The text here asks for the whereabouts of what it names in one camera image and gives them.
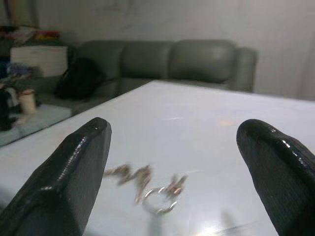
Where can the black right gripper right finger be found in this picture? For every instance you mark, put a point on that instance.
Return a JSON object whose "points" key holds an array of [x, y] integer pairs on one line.
{"points": [[278, 177]]}

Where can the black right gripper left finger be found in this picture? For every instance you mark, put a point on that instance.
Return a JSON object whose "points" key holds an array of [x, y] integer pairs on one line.
{"points": [[61, 186]]}

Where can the silver bunch of keys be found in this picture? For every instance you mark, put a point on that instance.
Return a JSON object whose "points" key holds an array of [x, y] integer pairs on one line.
{"points": [[150, 186]]}

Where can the glass coffee table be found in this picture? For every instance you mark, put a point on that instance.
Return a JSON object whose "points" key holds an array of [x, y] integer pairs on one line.
{"points": [[32, 123]]}

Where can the white jar with brown lid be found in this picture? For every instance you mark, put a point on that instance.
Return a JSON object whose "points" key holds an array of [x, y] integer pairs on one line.
{"points": [[27, 100]]}

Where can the black object on glass table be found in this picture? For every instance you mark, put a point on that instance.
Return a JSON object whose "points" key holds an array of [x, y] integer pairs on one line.
{"points": [[7, 108]]}

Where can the black backpack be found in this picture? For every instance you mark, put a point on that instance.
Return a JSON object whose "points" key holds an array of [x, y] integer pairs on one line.
{"points": [[80, 78]]}

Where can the white cardboard box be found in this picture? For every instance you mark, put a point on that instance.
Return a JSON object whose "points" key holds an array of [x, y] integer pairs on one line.
{"points": [[39, 60]]}

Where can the pile of colourful clutter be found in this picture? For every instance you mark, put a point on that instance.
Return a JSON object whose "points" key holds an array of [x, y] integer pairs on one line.
{"points": [[32, 35]]}

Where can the grey-green leather sofa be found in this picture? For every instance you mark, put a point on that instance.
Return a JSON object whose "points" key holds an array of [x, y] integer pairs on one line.
{"points": [[172, 64]]}

